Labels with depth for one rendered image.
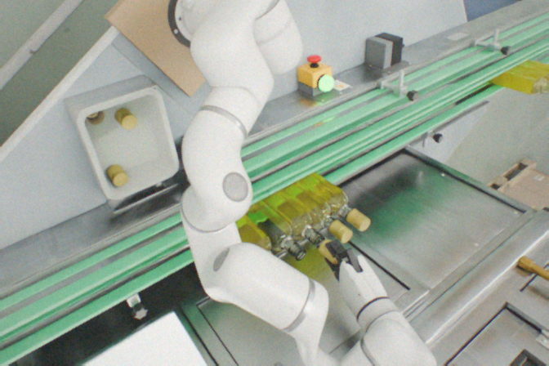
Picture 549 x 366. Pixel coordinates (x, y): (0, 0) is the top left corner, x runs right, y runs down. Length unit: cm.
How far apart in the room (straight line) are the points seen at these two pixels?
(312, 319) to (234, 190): 21
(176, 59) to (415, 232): 77
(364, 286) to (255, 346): 28
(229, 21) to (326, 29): 65
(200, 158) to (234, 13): 22
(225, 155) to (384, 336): 36
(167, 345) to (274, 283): 45
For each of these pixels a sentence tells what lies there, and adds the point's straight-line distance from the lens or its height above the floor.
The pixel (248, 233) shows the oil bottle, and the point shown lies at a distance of 94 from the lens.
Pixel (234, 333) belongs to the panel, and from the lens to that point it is 97.
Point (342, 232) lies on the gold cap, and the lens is 95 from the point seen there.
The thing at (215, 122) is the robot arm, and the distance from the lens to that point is 60.
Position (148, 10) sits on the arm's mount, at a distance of 93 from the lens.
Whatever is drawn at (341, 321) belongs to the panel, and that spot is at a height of 125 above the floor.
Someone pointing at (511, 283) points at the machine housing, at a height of 141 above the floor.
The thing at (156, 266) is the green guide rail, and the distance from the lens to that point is 101.
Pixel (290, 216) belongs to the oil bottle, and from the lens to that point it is 96.
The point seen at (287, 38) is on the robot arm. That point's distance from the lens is 72.
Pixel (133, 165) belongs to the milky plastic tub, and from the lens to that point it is 103.
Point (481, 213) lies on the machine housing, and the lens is 133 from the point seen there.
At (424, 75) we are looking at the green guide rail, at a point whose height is 92.
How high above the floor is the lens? 163
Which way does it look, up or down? 43 degrees down
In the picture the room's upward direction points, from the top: 126 degrees clockwise
